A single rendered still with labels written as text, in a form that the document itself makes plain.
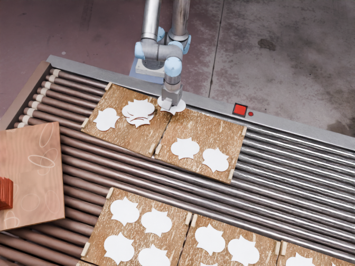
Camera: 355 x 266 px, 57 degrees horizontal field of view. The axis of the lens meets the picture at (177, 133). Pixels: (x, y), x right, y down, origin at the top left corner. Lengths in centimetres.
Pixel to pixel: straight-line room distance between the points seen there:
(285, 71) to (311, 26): 75
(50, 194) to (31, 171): 15
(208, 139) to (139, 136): 37
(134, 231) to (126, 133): 52
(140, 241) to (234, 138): 72
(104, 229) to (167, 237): 29
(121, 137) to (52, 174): 40
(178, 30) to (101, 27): 193
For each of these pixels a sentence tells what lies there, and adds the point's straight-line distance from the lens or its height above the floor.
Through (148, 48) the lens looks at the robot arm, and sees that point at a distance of 154.
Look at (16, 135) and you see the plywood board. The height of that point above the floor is 104.
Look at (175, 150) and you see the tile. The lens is 171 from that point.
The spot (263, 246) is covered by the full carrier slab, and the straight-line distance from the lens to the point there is 163.
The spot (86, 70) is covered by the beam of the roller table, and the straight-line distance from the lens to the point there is 209.
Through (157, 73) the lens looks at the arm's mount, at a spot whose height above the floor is 90.
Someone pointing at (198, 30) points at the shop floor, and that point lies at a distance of 365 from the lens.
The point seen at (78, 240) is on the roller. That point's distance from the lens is 163.
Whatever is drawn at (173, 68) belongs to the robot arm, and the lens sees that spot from 144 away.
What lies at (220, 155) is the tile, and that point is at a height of 95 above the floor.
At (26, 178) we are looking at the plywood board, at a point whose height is 104.
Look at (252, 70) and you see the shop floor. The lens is 337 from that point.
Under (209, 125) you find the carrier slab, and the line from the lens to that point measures 181.
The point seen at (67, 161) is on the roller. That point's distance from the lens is 178.
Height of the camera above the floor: 247
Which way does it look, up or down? 60 degrees down
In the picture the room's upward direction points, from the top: 4 degrees clockwise
